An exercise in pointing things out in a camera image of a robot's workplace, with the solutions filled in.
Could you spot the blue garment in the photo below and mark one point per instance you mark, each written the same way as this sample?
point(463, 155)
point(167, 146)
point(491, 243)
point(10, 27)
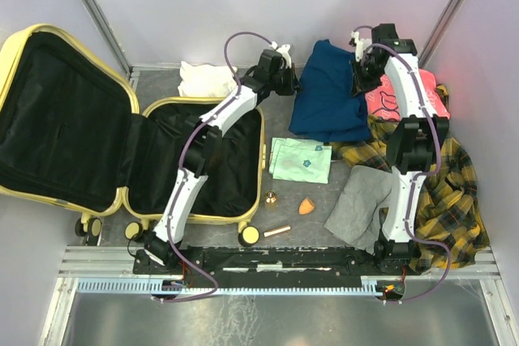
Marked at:
point(325, 110)

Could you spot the mint green flowered cloth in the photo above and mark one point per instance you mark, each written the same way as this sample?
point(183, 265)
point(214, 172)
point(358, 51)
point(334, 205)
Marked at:
point(300, 160)

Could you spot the white garment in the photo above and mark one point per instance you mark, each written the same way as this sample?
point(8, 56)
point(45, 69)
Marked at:
point(205, 80)

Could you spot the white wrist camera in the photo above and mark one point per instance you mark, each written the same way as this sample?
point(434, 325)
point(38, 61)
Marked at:
point(284, 51)
point(359, 44)

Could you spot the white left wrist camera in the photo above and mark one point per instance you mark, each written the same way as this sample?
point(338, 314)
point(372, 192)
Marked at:
point(284, 51)

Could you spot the grey garment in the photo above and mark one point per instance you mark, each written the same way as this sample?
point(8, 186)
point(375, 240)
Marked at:
point(355, 218)

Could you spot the rose gold lipstick tube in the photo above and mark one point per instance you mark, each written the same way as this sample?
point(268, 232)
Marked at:
point(277, 230)

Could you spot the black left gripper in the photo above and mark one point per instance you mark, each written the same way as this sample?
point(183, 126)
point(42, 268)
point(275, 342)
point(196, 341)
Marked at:
point(294, 84)

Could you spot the aluminium frame post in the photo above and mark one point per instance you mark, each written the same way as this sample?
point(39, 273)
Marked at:
point(446, 17)
point(99, 19)

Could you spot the orange makeup sponge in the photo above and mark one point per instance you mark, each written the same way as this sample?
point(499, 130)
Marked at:
point(306, 207)

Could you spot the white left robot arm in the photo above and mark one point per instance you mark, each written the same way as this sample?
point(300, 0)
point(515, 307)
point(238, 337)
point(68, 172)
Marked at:
point(274, 72)

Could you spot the blue slotted cable duct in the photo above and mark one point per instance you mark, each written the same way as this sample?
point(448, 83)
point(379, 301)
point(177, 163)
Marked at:
point(163, 288)

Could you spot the yellow open suitcase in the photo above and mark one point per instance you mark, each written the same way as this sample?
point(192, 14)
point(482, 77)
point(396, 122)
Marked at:
point(73, 134)

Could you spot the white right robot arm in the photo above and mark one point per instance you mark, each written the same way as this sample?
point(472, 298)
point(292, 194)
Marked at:
point(414, 147)

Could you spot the right aluminium frame post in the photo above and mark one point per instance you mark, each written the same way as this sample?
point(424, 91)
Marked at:
point(446, 17)

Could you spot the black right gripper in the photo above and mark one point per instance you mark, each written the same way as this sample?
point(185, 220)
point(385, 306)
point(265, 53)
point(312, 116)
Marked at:
point(359, 86)

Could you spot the yellow plaid shirt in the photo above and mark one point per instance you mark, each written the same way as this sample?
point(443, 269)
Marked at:
point(448, 219)

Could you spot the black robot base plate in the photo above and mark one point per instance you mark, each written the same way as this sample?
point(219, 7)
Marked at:
point(288, 267)

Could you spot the left aluminium frame post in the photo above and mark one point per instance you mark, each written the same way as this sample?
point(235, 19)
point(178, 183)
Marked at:
point(99, 19)

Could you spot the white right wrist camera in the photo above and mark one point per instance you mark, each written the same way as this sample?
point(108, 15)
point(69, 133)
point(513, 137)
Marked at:
point(359, 44)

